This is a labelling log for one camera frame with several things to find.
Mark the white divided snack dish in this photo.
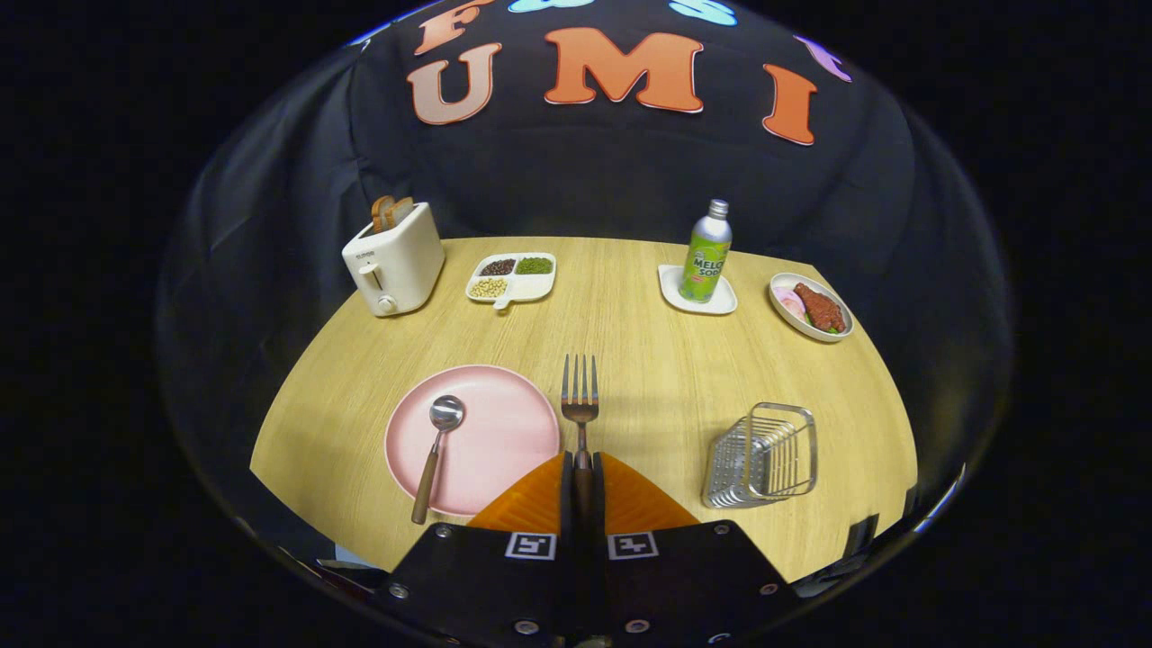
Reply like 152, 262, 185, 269
464, 252, 558, 311

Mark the black backdrop cloth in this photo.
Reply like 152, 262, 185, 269
157, 0, 1013, 563

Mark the metal fork wooden handle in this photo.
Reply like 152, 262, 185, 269
561, 354, 600, 541

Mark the white square coaster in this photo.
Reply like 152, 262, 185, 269
658, 264, 739, 316

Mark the metal spoon wooden handle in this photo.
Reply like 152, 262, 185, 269
411, 394, 466, 526

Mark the pink round plate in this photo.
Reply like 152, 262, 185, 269
384, 364, 563, 518

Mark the cream white toaster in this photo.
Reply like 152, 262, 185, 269
341, 202, 446, 318

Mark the green drink bottle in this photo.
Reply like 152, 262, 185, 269
679, 199, 733, 304

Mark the silver wire basket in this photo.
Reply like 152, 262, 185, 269
702, 402, 818, 510

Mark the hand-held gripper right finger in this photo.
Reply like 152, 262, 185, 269
589, 452, 804, 648

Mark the red meat piece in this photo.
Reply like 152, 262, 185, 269
794, 283, 847, 333

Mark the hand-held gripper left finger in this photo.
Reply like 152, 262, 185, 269
373, 452, 578, 648

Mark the white round food bowl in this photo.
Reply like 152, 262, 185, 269
769, 273, 855, 344

